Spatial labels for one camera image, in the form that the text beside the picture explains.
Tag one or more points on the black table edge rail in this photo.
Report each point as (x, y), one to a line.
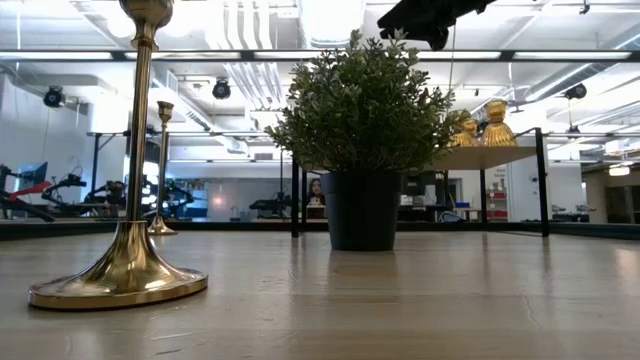
(50, 229)

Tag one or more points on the tall brass candlestick wide base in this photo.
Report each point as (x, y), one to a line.
(130, 280)

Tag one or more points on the red storage rack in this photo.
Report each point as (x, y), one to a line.
(497, 205)

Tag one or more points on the black ceiling spotlight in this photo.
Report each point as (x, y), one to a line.
(221, 89)
(53, 96)
(576, 91)

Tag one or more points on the wooden shelf with black frame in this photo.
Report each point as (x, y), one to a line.
(480, 157)

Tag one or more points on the person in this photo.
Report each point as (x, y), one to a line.
(315, 192)

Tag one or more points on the computer monitor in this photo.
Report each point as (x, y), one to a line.
(32, 175)

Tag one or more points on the black overhead frame bar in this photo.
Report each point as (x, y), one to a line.
(250, 55)

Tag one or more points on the thin brass candlestick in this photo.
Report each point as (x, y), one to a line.
(162, 175)

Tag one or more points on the glowing ceiling lamp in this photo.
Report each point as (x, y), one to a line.
(619, 170)

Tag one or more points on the dark plant pot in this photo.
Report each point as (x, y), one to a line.
(362, 210)

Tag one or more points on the green artificial plant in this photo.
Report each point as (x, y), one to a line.
(365, 110)

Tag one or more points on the black background robot arm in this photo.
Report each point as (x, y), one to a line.
(270, 204)
(105, 192)
(65, 185)

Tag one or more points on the amber ribbed glass candle holder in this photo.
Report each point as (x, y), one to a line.
(467, 137)
(497, 132)

